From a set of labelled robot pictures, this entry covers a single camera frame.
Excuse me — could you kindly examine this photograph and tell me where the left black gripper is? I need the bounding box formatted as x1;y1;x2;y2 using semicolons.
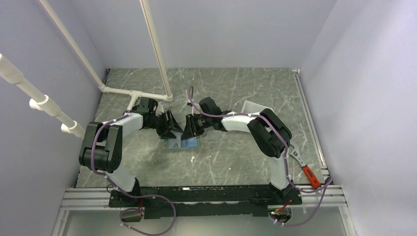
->
147;110;183;140

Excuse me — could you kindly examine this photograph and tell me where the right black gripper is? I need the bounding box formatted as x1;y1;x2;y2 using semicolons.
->
181;114;212;141

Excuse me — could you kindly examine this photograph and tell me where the green card holder wallet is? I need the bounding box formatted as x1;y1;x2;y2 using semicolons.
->
177;137;200;149

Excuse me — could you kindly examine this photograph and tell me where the silver vip credit card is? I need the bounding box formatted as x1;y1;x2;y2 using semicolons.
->
168;139;181;149

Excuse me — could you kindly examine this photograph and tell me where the clear plastic bin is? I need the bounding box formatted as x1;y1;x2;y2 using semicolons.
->
241;100;272;114

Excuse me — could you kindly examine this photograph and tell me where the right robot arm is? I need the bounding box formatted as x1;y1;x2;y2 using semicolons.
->
181;86;292;204

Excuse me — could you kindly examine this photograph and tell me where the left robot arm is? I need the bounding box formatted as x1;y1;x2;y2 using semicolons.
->
79;98;183;207

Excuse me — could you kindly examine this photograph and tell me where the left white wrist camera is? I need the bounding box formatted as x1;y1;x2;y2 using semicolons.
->
153;103;165;116

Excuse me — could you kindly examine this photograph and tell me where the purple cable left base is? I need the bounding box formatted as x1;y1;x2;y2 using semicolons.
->
119;196;179;236

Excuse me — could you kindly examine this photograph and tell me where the purple cable base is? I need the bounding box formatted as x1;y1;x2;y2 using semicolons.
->
269;176;333;228
119;196;179;236

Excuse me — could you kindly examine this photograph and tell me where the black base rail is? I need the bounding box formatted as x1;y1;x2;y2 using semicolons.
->
109;184;302;219

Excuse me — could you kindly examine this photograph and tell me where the white pvc pipe frame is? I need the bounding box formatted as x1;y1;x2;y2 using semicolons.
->
0;0;174;139

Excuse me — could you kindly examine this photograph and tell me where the red handled adjustable wrench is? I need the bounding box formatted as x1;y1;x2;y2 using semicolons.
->
290;144;322;189

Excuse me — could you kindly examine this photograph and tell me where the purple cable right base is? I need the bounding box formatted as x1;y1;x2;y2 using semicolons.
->
269;176;333;228

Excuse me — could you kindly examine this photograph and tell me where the aluminium rail right side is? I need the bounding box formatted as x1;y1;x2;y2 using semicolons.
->
291;69;347;210

